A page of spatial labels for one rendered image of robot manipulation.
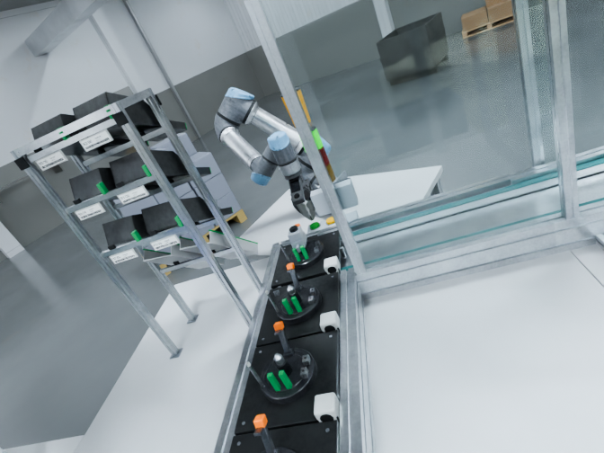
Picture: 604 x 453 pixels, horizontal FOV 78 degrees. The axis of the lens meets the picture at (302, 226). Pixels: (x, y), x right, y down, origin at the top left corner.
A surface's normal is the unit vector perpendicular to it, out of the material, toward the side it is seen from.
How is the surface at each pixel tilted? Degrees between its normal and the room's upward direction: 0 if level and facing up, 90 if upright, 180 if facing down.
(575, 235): 90
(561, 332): 0
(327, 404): 0
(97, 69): 90
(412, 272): 90
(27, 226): 90
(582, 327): 0
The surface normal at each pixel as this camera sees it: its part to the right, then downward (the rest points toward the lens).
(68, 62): 0.77, -0.02
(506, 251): -0.09, 0.51
